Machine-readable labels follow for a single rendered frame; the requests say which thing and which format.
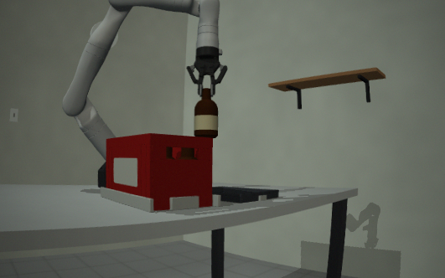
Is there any red crate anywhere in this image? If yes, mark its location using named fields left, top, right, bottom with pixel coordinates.
left=106, top=133, right=213, bottom=211

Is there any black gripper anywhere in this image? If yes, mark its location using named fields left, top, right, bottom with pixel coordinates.
left=187, top=46, right=227, bottom=97

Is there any brown glass bottle with cream label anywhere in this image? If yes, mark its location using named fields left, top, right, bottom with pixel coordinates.
left=194, top=88, right=218, bottom=138

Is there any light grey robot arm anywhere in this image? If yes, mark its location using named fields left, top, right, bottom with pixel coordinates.
left=62, top=0, right=222, bottom=160

